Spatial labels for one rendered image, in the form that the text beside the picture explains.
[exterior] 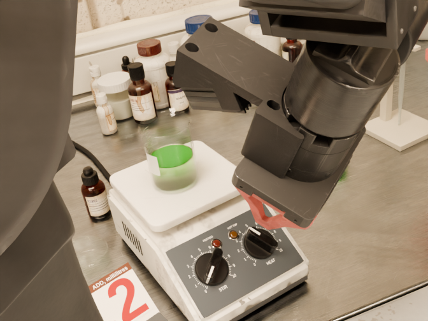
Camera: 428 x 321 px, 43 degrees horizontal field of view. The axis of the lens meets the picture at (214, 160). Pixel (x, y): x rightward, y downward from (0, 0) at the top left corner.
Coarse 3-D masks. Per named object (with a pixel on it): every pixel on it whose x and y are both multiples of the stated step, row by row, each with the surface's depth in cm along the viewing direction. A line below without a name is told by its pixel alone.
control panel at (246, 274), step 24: (240, 216) 55; (192, 240) 53; (240, 240) 54; (288, 240) 55; (192, 264) 52; (240, 264) 52; (264, 264) 53; (288, 264) 53; (192, 288) 50; (216, 288) 51; (240, 288) 51
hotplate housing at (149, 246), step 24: (120, 216) 59; (216, 216) 55; (144, 240) 54; (168, 240) 53; (144, 264) 58; (168, 264) 52; (168, 288) 53; (264, 288) 52; (288, 288) 54; (192, 312) 50; (216, 312) 50; (240, 312) 51
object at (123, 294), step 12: (120, 276) 54; (132, 276) 55; (108, 288) 53; (120, 288) 54; (132, 288) 54; (96, 300) 52; (108, 300) 53; (120, 300) 53; (132, 300) 54; (144, 300) 54; (108, 312) 52; (120, 312) 53; (132, 312) 53; (144, 312) 53
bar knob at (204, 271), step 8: (216, 248) 51; (208, 256) 52; (216, 256) 51; (200, 264) 51; (208, 264) 50; (216, 264) 50; (224, 264) 52; (200, 272) 51; (208, 272) 50; (216, 272) 51; (224, 272) 51; (200, 280) 51; (208, 280) 50; (216, 280) 51; (224, 280) 51
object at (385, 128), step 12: (420, 48) 71; (384, 96) 77; (384, 108) 78; (372, 120) 80; (384, 120) 79; (396, 120) 79; (408, 120) 78; (420, 120) 78; (372, 132) 77; (384, 132) 76; (396, 132) 76; (408, 132) 76; (420, 132) 75; (396, 144) 74; (408, 144) 74
